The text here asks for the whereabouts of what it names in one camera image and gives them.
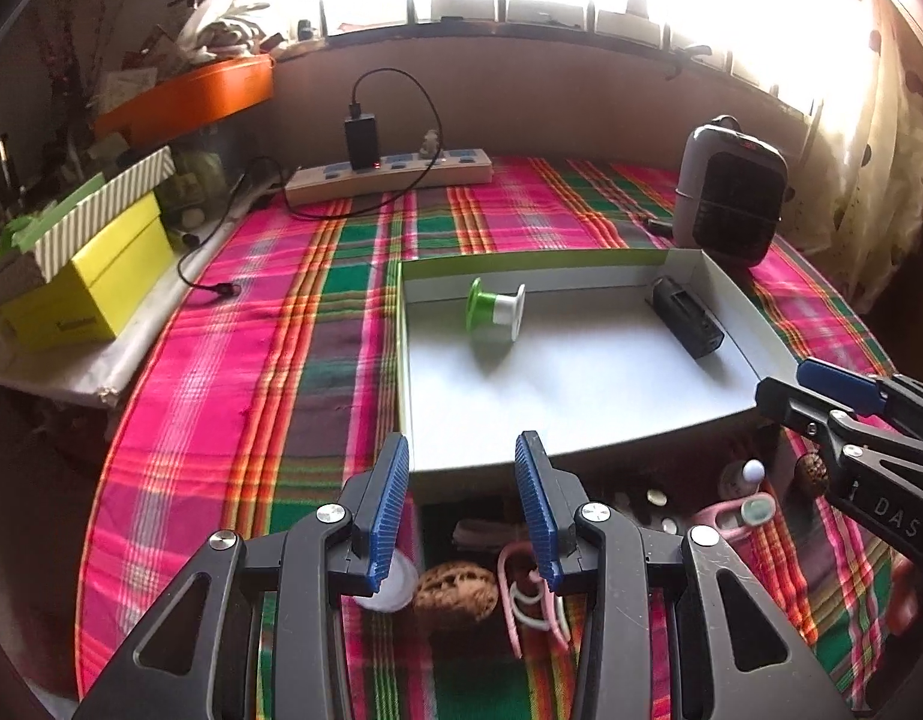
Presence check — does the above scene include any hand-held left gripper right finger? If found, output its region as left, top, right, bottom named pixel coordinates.
left=513, top=431, right=856, bottom=720

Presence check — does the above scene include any dark window latch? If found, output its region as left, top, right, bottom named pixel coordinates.
left=665, top=45, right=713, bottom=81

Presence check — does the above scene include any black charger adapter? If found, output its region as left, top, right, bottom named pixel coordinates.
left=344, top=116, right=378, bottom=171

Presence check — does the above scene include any small black device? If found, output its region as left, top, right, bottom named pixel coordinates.
left=648, top=276, right=726, bottom=359

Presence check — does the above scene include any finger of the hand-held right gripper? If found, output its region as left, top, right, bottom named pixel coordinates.
left=756, top=377, right=923, bottom=470
left=797, top=358, right=923, bottom=440

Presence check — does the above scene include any brown walnut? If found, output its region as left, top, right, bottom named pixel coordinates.
left=412, top=561, right=501, bottom=635
left=794, top=454, right=831, bottom=497

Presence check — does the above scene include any grey space heater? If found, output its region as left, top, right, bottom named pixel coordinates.
left=672, top=115, right=790, bottom=267

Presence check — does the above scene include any shallow white cardboard box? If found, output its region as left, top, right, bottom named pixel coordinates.
left=396, top=246, right=799, bottom=500

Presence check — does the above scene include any pink plaid tablecloth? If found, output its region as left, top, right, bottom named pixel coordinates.
left=75, top=154, right=919, bottom=720

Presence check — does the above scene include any yellow box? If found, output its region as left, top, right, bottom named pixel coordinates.
left=0, top=191, right=179, bottom=350

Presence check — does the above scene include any green striped box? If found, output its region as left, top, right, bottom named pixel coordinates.
left=0, top=146, right=176, bottom=308

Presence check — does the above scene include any black loose cable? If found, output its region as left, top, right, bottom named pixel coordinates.
left=178, top=156, right=291, bottom=298

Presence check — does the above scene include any beige power strip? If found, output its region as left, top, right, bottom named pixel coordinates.
left=283, top=148, right=494, bottom=207

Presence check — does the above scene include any spotted cream curtain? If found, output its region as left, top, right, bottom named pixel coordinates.
left=798, top=0, right=923, bottom=308

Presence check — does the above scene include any grey cable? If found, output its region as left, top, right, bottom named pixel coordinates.
left=452, top=516, right=533, bottom=550

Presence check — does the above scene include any white plastic bag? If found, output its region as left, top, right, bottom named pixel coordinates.
left=178, top=0, right=275, bottom=65

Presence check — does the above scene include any pink and teal cable clip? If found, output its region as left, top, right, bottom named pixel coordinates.
left=690, top=493, right=778, bottom=550

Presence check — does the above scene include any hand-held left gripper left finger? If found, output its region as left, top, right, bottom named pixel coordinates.
left=71, top=431, right=411, bottom=720

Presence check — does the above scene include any orange tray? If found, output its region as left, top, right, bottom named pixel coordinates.
left=94, top=52, right=276, bottom=145

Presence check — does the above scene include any black charger cable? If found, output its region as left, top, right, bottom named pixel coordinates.
left=283, top=69, right=441, bottom=221

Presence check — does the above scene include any small clear candle cup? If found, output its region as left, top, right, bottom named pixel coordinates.
left=354, top=551, right=419, bottom=612

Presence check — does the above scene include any green and white spool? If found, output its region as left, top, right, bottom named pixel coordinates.
left=466, top=276, right=527, bottom=342

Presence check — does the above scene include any white paper sheet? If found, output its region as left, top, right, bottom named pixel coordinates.
left=0, top=240, right=200, bottom=410

